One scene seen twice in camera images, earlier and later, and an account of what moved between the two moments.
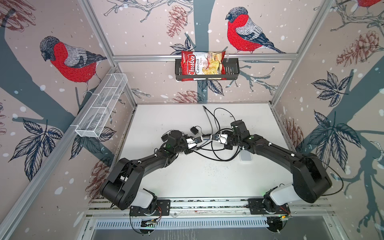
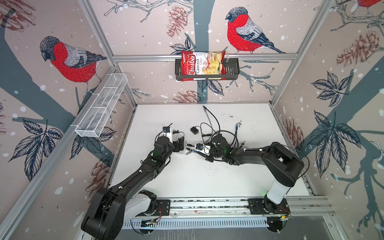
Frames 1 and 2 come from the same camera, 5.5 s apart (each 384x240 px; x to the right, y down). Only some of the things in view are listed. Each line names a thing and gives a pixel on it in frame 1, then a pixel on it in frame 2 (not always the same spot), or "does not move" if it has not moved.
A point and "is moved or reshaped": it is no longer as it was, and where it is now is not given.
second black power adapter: (194, 130) does not move
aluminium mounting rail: (311, 207) does not move
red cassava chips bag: (202, 63) does not move
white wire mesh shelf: (102, 105) does not move
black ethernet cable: (215, 136) is moved or reshaped
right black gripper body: (232, 141) -> (213, 154)
